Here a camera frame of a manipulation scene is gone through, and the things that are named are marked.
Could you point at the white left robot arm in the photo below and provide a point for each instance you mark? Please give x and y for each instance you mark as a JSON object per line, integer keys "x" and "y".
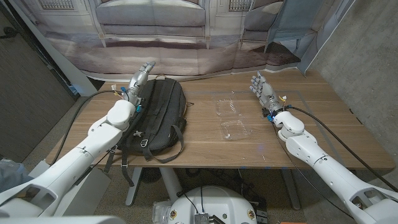
{"x": 77, "y": 158}

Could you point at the person leg in blue jeans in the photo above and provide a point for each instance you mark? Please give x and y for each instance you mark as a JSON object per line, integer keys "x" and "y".
{"x": 12, "y": 177}

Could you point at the printed sofa room backdrop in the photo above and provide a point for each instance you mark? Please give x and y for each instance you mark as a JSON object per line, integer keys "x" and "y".
{"x": 155, "y": 56}

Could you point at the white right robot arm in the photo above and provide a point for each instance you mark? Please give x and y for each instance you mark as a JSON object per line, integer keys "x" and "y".
{"x": 326, "y": 168}

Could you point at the white slanted table leg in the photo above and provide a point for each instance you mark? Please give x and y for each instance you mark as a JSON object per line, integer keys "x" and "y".
{"x": 132, "y": 196}

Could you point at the grey table leg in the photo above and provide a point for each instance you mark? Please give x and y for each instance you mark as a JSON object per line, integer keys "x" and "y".
{"x": 292, "y": 193}

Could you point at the white door frame post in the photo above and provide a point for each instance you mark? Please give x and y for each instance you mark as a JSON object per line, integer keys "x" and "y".
{"x": 66, "y": 70}

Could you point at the dark wood door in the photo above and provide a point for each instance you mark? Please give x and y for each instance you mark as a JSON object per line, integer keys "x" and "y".
{"x": 31, "y": 93}

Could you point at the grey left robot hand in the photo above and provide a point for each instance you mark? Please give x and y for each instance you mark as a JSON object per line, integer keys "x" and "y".
{"x": 138, "y": 81}

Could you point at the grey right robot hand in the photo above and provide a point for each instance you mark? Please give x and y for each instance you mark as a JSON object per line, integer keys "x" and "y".
{"x": 266, "y": 93}

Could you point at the white table column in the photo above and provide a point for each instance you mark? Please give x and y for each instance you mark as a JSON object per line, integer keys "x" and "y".
{"x": 171, "y": 183}

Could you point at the clear plastic clamshell container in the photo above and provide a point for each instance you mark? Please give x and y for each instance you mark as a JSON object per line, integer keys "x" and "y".
{"x": 233, "y": 124}

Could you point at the black backpack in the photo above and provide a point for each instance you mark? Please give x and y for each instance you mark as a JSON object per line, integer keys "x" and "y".
{"x": 164, "y": 109}

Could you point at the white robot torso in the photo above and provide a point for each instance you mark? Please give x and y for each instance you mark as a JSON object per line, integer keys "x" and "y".
{"x": 217, "y": 202}

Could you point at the crumpled clear plastic bag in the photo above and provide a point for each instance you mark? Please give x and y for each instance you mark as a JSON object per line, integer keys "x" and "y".
{"x": 160, "y": 211}

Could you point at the black ribbed round object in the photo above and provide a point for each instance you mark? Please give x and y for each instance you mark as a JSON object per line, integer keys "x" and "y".
{"x": 150, "y": 175}

